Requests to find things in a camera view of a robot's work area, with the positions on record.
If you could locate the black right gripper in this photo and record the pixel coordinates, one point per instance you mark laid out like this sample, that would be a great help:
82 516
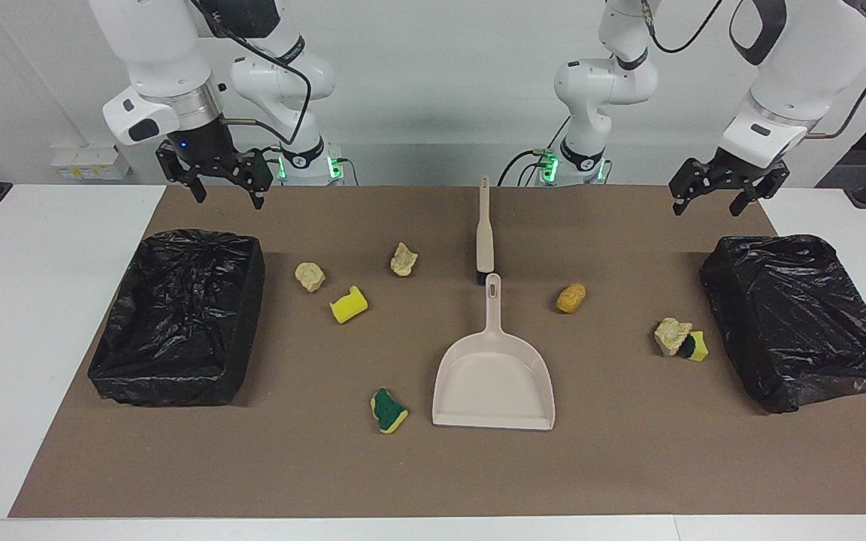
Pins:
204 146

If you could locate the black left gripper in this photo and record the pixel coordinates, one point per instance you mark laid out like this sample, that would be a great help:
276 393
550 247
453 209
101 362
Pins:
734 174

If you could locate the beige sponge chunk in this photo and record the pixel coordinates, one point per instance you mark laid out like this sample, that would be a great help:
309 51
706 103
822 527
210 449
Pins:
670 335
403 259
310 276

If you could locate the small green yellow sponge piece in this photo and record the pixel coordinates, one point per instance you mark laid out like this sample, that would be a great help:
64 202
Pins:
697 347

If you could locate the orange brown sponge lump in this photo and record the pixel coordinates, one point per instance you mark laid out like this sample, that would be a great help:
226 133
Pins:
570 297

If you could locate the beige hand brush black bristles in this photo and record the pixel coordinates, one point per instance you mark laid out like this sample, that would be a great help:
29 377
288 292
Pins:
484 240

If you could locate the large green yellow sponge piece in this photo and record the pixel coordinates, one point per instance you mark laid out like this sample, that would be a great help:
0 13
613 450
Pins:
388 411

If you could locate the beige plastic dustpan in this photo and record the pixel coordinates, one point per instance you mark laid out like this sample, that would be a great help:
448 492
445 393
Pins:
493 383

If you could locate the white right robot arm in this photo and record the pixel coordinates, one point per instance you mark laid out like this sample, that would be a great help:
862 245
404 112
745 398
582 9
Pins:
155 45

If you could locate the black bag lined bin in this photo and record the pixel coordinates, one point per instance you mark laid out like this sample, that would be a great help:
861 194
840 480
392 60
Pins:
177 315
794 315

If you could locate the brown table mat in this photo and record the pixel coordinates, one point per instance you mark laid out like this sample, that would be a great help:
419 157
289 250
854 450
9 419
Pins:
403 466

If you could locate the white wall socket box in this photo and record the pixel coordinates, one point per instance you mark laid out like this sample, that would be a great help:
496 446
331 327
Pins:
91 163

